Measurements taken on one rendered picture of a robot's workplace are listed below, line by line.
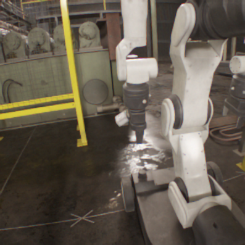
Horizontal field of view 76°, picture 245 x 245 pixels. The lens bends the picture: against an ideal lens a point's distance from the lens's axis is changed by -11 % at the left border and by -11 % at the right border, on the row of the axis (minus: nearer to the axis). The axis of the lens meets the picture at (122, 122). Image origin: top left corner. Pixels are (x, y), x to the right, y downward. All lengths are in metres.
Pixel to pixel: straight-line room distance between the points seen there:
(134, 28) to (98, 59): 1.95
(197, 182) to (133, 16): 0.63
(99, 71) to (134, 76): 1.92
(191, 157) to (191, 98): 0.24
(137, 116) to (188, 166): 0.30
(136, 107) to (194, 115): 0.23
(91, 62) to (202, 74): 1.94
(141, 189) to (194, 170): 0.32
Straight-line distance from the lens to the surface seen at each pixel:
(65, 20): 1.65
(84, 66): 2.44
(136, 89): 0.55
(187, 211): 0.69
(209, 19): 0.51
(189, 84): 0.63
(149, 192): 0.96
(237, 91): 0.77
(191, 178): 0.76
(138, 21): 0.52
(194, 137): 0.75
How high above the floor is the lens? 0.86
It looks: 23 degrees down
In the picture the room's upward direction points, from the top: 5 degrees counter-clockwise
